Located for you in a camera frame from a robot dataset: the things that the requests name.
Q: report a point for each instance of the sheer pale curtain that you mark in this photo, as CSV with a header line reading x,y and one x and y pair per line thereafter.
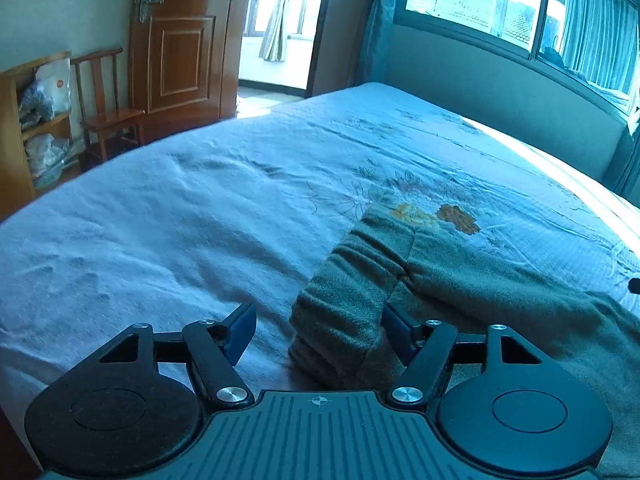
x,y
595,30

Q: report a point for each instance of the clear plastic bags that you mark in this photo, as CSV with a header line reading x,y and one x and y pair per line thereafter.
x,y
47,157

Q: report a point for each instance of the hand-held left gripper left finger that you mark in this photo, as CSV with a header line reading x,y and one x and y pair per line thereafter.
x,y
241,331

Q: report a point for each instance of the dark plastic bag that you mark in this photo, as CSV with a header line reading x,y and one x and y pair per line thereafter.
x,y
35,105

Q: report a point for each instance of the wooden chair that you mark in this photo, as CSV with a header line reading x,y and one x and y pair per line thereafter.
x,y
107,120

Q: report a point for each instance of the white plastic bag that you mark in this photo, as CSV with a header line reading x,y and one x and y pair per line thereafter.
x,y
56,85

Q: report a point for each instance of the small dark object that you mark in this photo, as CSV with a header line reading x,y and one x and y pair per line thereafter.
x,y
551,57

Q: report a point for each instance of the bed with pale embroidered sheet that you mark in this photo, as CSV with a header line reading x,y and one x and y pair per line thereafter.
x,y
200,210

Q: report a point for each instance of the brown wooden door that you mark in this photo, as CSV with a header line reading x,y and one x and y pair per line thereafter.
x,y
185,50

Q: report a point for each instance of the grey-green pants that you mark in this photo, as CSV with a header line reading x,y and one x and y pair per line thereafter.
x,y
500,285

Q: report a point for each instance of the pale folded cloth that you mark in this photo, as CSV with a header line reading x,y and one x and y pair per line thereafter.
x,y
607,92

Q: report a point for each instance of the wooden shelf unit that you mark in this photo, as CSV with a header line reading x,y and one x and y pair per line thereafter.
x,y
12,160

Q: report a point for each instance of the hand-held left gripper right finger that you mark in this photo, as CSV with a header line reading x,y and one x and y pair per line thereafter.
x,y
396,327

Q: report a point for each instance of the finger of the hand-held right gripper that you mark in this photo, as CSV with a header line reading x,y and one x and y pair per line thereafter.
x,y
635,285

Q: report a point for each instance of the tied beige curtain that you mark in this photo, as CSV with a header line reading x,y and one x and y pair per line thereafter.
x,y
277,20

